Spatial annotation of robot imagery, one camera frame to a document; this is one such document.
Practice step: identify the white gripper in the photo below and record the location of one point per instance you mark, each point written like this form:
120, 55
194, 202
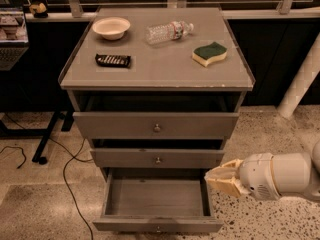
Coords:
257, 176

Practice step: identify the grey bottom drawer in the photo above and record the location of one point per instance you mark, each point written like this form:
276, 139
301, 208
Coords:
157, 200

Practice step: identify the grey drawer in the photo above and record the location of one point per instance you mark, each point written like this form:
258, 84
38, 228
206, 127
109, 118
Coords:
149, 117
157, 200
157, 153

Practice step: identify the grey drawer cabinet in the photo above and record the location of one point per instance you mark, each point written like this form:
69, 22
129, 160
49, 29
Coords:
164, 69

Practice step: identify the grey middle drawer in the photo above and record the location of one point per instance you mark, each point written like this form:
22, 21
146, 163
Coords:
157, 153

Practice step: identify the grey top drawer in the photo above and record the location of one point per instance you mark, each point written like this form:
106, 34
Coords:
149, 117

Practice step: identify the green yellow sponge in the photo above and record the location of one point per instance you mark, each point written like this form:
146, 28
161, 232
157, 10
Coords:
206, 55

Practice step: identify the white diagonal pipe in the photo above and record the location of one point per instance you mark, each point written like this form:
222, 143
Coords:
302, 81

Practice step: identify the black snack packet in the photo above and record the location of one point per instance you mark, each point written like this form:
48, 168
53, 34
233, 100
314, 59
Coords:
113, 61

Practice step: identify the clear plastic water bottle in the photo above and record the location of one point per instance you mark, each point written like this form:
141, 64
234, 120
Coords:
167, 32

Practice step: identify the white bowl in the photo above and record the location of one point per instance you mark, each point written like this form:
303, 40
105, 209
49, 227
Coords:
111, 28

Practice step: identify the yellow black small object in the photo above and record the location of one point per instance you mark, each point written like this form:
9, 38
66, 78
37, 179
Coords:
38, 9

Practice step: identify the laptop computer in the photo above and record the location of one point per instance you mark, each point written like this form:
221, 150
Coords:
14, 40

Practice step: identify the black desk frame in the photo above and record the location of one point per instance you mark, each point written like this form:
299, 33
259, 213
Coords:
42, 133

